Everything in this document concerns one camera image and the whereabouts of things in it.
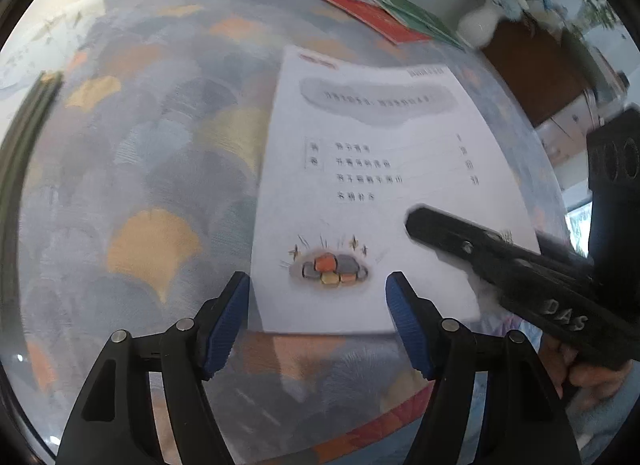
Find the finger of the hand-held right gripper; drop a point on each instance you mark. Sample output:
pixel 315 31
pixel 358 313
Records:
pixel 450 240

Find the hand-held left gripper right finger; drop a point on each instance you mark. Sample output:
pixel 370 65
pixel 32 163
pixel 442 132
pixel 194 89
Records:
pixel 407 330

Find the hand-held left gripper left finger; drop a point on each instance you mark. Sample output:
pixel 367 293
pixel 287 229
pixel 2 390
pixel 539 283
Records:
pixel 225 330

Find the white book grey cloud print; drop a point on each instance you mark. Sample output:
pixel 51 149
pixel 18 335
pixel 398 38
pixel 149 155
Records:
pixel 375 170

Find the red cover book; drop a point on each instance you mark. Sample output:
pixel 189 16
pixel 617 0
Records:
pixel 380 20

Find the plain green cover book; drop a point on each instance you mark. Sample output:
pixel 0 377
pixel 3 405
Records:
pixel 415 10

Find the person's right hand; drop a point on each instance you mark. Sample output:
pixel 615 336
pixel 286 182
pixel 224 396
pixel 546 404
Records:
pixel 590 380

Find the white storage box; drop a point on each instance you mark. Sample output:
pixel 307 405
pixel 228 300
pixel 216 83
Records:
pixel 575 130

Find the brown wooden cabinet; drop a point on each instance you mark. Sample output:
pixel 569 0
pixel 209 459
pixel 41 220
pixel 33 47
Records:
pixel 540 75

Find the fan pattern tablecloth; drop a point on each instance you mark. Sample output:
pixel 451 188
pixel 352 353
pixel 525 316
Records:
pixel 150 145

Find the white vase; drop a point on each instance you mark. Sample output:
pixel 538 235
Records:
pixel 480 25

